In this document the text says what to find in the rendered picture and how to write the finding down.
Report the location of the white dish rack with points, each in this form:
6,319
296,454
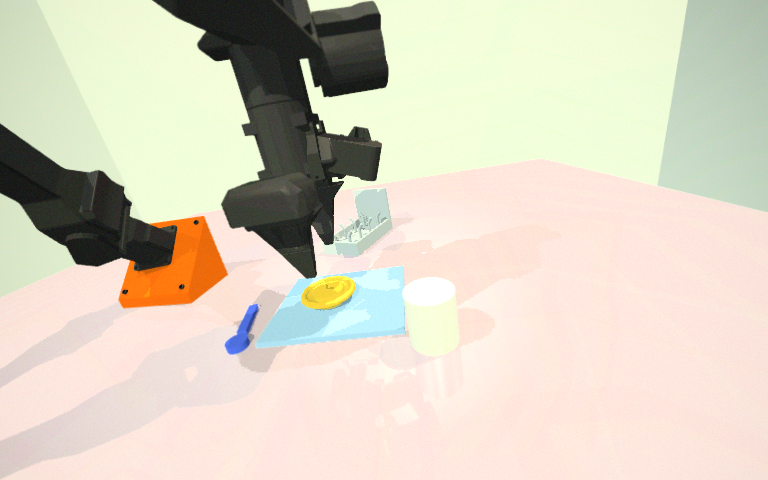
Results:
374,221

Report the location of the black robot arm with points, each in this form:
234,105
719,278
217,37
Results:
264,41

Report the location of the light blue flat mat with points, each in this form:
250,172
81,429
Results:
376,308

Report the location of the blue spoon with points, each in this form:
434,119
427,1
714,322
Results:
240,342

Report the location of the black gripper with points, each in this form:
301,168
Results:
284,203

